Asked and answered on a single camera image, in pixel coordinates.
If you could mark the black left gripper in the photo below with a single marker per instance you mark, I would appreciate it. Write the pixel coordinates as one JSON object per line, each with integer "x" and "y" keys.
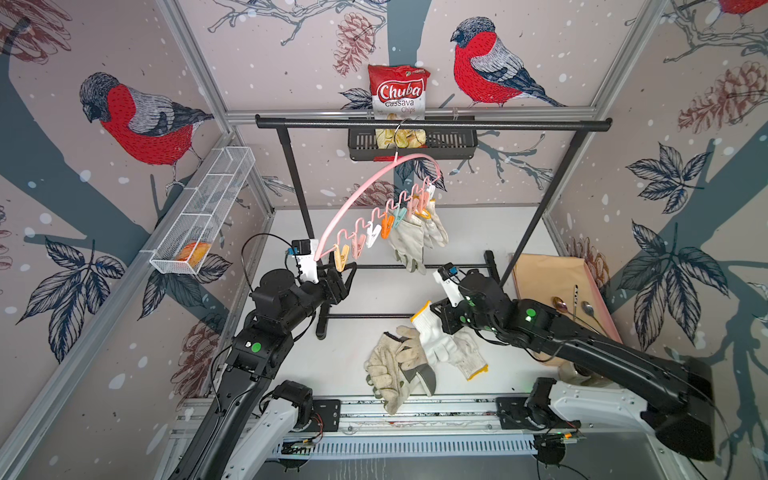
{"x": 340, "y": 289}

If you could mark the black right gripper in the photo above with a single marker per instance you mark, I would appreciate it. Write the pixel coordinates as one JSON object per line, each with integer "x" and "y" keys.
{"x": 445, "y": 313}

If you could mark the pink clip hanger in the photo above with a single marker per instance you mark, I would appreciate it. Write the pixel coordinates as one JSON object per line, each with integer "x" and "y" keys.
{"x": 415, "y": 198}

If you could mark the white glove yellow cuff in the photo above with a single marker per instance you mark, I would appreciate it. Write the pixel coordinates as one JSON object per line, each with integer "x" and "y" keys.
{"x": 438, "y": 346}

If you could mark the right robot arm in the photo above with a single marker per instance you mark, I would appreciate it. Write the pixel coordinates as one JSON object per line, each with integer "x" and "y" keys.
{"x": 680, "y": 406}

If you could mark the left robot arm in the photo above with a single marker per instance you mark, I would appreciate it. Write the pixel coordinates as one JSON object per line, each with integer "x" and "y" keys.
{"x": 258, "y": 351}

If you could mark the yellow clothespin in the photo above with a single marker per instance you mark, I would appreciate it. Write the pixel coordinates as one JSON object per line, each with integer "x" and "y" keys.
{"x": 340, "y": 256}

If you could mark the knit glove yellow cuff bottom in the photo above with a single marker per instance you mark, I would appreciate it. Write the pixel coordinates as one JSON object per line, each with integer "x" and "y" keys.
{"x": 465, "y": 355}

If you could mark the white clothespin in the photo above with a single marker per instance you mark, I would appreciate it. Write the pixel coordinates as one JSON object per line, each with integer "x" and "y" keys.
{"x": 373, "y": 232}

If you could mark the beige glove middle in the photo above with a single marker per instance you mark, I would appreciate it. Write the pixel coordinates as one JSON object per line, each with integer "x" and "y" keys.
{"x": 397, "y": 366}

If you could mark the orange clothespin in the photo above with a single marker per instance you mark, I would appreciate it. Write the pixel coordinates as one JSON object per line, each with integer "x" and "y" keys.
{"x": 387, "y": 226}

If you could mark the teal clothespin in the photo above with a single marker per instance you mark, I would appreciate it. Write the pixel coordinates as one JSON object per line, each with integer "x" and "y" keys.
{"x": 399, "y": 215}

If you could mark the copper spoon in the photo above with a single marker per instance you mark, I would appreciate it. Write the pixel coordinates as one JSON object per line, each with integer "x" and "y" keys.
{"x": 560, "y": 305}

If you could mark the beige cloth mat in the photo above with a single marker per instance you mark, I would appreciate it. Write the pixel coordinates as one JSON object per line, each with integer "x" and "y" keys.
{"x": 542, "y": 277}

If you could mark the pink tray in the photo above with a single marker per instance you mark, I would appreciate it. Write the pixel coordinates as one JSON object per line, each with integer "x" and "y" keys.
{"x": 596, "y": 300}

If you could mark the dark metal spoon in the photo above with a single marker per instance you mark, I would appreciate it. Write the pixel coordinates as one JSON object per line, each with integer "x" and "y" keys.
{"x": 590, "y": 311}

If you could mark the orange snack packet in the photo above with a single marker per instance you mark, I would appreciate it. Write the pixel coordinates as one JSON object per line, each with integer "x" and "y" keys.
{"x": 193, "y": 253}

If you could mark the black garment rack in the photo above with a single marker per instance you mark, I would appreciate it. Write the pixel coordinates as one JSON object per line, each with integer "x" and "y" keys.
{"x": 580, "y": 129}

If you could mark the red cassava chips bag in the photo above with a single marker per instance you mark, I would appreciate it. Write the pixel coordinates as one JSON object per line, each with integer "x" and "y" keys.
{"x": 398, "y": 93}

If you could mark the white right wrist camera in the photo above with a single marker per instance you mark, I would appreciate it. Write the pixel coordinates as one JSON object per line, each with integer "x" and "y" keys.
{"x": 446, "y": 277}

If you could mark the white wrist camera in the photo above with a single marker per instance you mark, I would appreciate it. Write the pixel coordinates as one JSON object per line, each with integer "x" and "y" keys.
{"x": 304, "y": 251}
{"x": 446, "y": 277}

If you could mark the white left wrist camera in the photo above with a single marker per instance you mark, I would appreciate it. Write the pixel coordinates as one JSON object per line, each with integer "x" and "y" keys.
{"x": 304, "y": 251}

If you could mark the spotted handle spoon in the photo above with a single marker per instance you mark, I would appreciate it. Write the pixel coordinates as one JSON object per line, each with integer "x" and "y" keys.
{"x": 575, "y": 302}

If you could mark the black wall basket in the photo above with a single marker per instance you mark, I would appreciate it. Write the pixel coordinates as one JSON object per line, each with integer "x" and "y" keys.
{"x": 384, "y": 144}

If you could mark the white wire mesh shelf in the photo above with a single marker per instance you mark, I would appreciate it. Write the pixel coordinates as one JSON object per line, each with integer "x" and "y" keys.
{"x": 206, "y": 210}

